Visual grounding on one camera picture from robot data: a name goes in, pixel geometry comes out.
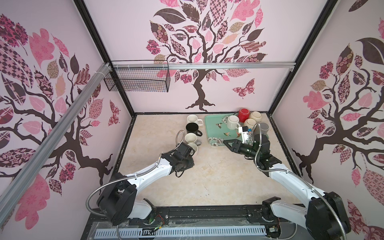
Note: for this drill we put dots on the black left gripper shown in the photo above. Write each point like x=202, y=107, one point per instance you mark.
x=191, y=163

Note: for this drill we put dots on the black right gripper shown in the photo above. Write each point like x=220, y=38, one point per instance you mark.
x=236, y=146

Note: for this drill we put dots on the pale pink mug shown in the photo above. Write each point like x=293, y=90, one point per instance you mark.
x=194, y=148

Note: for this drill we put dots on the white mug with handle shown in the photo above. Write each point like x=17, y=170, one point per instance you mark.
x=233, y=122

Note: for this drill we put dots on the black and white mug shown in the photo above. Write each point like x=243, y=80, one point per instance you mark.
x=194, y=128

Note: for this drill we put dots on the dark grey mug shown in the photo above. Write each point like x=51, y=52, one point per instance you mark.
x=262, y=128

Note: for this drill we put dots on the peach and cream mug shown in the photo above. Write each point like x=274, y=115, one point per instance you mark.
x=250, y=123

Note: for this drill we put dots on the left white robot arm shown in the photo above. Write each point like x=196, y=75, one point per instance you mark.
x=118, y=199

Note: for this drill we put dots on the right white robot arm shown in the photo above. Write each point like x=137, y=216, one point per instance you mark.
x=323, y=214

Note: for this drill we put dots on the red mug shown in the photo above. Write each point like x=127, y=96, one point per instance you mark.
x=243, y=115

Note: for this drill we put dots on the cream mug back right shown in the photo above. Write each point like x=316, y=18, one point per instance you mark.
x=257, y=116

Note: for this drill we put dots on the mint green floral tray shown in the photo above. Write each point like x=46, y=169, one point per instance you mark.
x=217, y=130

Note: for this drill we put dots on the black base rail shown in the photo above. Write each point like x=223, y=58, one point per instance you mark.
x=207, y=216

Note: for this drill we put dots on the white slotted cable duct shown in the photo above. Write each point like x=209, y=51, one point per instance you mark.
x=179, y=232

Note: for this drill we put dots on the black wire basket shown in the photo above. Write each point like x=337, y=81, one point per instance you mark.
x=139, y=76

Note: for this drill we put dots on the aluminium rail back wall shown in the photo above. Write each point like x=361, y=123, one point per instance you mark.
x=205, y=66

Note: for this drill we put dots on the aluminium rail wall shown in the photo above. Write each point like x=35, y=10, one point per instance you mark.
x=22, y=181
x=205, y=66

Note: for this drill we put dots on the black corner frame post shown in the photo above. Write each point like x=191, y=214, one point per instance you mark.
x=85, y=14

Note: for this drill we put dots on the black right corner post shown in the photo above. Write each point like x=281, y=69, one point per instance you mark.
x=320, y=23

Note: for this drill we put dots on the aluminium rail left wall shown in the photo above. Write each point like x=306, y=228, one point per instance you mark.
x=22, y=181

